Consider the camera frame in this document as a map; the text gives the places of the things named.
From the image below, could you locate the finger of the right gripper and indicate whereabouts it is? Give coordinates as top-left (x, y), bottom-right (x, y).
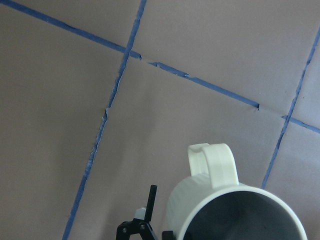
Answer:
top-left (116, 184), bottom-right (158, 240)
top-left (161, 230), bottom-right (175, 240)

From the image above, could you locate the white ribbed mug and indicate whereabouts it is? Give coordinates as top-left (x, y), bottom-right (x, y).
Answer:
top-left (166, 143), bottom-right (307, 240)

